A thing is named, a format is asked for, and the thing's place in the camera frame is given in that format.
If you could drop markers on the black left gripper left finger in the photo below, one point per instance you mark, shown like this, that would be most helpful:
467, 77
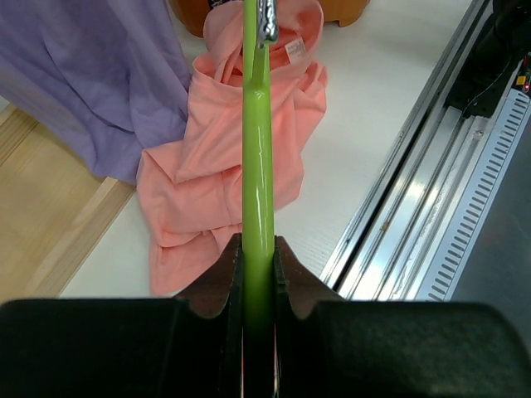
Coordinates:
188, 345

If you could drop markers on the orange plastic basket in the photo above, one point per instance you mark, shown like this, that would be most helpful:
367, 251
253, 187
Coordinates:
192, 14

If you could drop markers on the aluminium frame rail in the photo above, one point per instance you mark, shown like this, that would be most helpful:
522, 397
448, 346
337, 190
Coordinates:
414, 233

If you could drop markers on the wooden clothes rack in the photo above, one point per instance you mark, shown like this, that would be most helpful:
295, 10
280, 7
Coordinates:
53, 210

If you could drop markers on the green hanger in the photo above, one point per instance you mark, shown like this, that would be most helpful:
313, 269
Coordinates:
258, 233

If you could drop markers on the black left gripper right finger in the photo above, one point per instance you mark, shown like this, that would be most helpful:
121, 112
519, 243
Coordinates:
331, 347

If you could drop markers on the pink t shirt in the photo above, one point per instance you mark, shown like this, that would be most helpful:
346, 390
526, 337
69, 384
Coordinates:
190, 190

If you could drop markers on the purple t shirt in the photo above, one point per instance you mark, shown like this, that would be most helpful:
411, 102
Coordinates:
108, 78

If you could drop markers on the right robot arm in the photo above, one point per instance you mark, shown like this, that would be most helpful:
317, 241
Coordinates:
502, 44

